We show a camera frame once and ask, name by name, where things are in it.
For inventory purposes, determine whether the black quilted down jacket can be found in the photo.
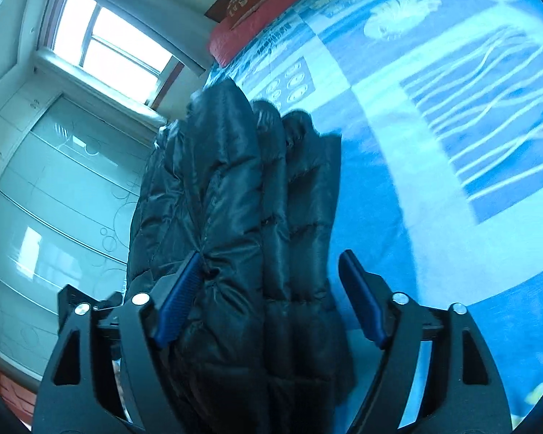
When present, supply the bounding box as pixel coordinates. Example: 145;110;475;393
126;80;356;433

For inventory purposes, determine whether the glass sliding wardrobe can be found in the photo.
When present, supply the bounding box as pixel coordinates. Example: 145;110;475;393
0;80;150;380

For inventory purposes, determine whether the blue patterned bed sheet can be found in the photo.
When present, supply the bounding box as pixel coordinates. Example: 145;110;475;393
209;0;543;423

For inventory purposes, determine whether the pale curtain by wardrobe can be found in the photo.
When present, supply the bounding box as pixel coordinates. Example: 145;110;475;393
33;47;168;130

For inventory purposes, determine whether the left window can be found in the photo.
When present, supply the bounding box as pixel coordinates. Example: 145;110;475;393
39;0;184;112

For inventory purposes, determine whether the pale curtain left of bed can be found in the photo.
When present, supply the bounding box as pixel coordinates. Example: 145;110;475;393
96;0;215;75

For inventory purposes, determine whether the brown embroidered small cushion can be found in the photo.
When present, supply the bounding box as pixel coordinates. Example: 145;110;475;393
226;0;268;29

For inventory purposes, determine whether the red pillow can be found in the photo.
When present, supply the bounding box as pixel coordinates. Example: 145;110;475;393
206;0;298;68

